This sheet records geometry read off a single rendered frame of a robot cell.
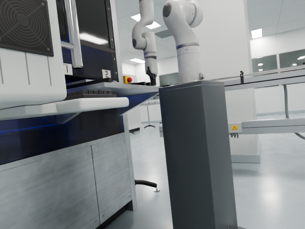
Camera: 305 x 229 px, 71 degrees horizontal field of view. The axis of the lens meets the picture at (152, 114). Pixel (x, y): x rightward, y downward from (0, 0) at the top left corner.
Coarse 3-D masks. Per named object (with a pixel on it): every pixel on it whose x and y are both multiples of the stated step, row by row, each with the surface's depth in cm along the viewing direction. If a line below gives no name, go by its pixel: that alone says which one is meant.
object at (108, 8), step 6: (108, 0) 155; (108, 6) 154; (108, 12) 153; (108, 18) 153; (108, 24) 152; (108, 30) 152; (114, 48) 156; (114, 60) 155; (114, 66) 154; (114, 72) 153; (114, 78) 153
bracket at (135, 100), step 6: (126, 96) 147; (132, 96) 145; (138, 96) 143; (144, 96) 141; (150, 96) 139; (132, 102) 145; (138, 102) 143; (120, 108) 150; (126, 108) 148; (132, 108) 146; (120, 114) 151
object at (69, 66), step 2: (64, 64) 115; (66, 64) 116; (68, 64) 117; (70, 64) 118; (64, 66) 115; (68, 66) 117; (70, 66) 118; (64, 68) 114; (66, 68) 116; (68, 68) 117; (70, 68) 118; (64, 70) 114; (66, 70) 115; (68, 70) 117; (70, 70) 118; (64, 72) 114; (66, 72) 115; (68, 72) 116; (70, 72) 118; (72, 72) 119; (64, 74) 114; (66, 74) 115; (68, 74) 116; (70, 74) 118; (72, 74) 119
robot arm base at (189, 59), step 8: (184, 48) 105; (192, 48) 104; (184, 56) 105; (192, 56) 105; (200, 56) 108; (184, 64) 106; (192, 64) 105; (200, 64) 107; (184, 72) 106; (192, 72) 105; (200, 72) 107; (184, 80) 106; (192, 80) 105; (208, 80) 105
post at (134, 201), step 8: (112, 0) 158; (112, 8) 157; (112, 16) 156; (112, 24) 156; (120, 56) 162; (120, 64) 161; (120, 72) 160; (120, 80) 159; (128, 128) 164; (128, 136) 163; (128, 144) 162; (128, 152) 161; (128, 160) 160; (128, 168) 160; (136, 200) 165; (128, 208) 163; (136, 208) 164
